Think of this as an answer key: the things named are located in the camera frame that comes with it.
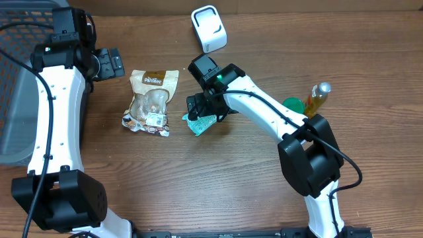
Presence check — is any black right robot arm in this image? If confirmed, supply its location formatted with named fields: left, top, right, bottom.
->
left=187, top=59, right=345, bottom=237

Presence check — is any brown white snack packet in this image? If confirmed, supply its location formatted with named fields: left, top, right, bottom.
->
left=122, top=70, right=179, bottom=137

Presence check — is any grey plastic mesh basket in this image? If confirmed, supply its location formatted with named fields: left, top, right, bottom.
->
left=0, top=0, right=90, bottom=167

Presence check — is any yellow dish soap bottle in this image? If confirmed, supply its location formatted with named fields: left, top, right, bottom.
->
left=303, top=82, right=332, bottom=118

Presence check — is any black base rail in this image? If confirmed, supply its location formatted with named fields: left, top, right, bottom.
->
left=132, top=226, right=373, bottom=238

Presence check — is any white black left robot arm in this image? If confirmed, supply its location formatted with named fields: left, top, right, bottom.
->
left=11, top=40, right=134, bottom=237

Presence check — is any green lid white jar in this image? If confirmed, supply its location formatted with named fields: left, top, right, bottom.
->
left=282, top=97, right=305, bottom=114

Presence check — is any teal white wet wipes pack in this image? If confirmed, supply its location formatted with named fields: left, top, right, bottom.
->
left=182, top=114, right=217, bottom=137

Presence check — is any white black barcode scanner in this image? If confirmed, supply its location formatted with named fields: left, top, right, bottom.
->
left=190, top=5, right=227, bottom=54

